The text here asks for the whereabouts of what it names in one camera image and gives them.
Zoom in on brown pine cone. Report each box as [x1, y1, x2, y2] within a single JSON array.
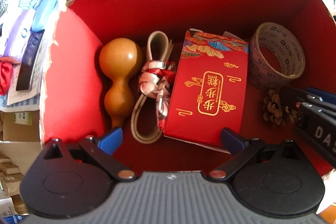
[[262, 89, 297, 127]]

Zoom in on beige belt with patterned scarf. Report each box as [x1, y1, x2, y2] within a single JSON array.
[[130, 31, 176, 144]]

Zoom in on red gold gift box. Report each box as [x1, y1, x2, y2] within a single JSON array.
[[163, 29, 249, 151]]

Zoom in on printed packing tape roll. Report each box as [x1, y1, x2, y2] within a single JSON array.
[[249, 22, 306, 88]]

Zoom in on brown wooden gourd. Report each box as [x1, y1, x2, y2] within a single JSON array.
[[98, 38, 142, 127]]

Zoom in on brown cardboard boxes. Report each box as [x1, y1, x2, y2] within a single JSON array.
[[1, 111, 42, 215]]

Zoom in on black blue flat pouch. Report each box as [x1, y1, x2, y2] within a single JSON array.
[[16, 30, 45, 91]]

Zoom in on red cloth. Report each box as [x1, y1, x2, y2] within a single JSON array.
[[0, 61, 13, 96]]

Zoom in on pile of clothes and bags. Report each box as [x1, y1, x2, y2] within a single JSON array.
[[1, 0, 65, 113]]

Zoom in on large red cardboard box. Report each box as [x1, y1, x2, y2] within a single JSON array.
[[40, 0, 335, 143]]

